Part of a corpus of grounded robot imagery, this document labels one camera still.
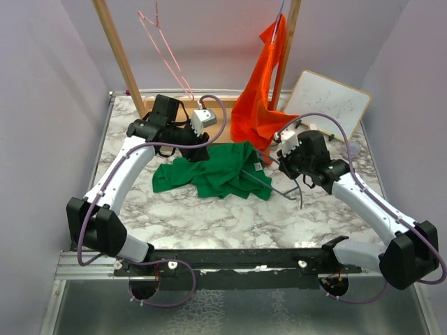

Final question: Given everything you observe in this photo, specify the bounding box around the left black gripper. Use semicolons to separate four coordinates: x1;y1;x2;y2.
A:
167;119;210;163

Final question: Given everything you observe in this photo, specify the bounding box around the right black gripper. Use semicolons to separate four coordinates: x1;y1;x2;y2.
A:
277;142;313;180

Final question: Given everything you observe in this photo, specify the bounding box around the blue grey plastic hanger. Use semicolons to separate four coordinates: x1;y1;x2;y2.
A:
241;149;304;209

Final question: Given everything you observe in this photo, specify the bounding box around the green t shirt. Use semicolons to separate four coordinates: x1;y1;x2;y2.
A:
152;142;272;200

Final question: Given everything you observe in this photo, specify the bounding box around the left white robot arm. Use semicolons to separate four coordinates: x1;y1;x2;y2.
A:
66;94;217;276

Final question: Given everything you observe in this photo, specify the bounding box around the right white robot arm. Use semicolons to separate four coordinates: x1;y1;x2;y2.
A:
275;130;440;290

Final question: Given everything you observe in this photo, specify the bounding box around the orange t shirt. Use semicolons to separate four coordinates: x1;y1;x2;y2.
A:
230;14;296;154

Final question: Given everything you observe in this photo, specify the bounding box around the lilac hanger under orange shirt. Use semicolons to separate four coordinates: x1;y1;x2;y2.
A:
270;0;285;44

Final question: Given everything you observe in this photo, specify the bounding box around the wooden clothes rack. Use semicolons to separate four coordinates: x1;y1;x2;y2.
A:
91;0;303;146

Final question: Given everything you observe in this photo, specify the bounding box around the clear plastic cup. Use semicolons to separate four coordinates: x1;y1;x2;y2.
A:
349;142;362;158

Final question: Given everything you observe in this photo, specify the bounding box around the small whiteboard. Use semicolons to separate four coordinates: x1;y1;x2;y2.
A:
284;70;372;141

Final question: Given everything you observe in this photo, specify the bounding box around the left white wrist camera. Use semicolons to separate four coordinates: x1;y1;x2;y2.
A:
191;109;217;137

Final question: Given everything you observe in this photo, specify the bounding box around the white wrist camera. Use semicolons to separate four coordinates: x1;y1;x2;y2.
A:
191;109;217;137
279;129;299;156

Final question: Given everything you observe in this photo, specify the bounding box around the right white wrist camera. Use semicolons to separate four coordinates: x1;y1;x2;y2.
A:
279;129;299;156

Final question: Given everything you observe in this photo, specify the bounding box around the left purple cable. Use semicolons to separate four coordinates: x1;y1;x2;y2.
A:
77;94;228;308

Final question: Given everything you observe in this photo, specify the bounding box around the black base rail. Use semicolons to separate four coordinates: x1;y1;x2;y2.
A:
114;248;361;291

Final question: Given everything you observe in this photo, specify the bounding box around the pink wire hanger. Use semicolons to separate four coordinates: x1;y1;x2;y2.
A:
138;1;195;101

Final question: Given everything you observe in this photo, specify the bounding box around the aluminium frame rail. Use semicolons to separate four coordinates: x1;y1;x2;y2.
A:
54;251;115;281

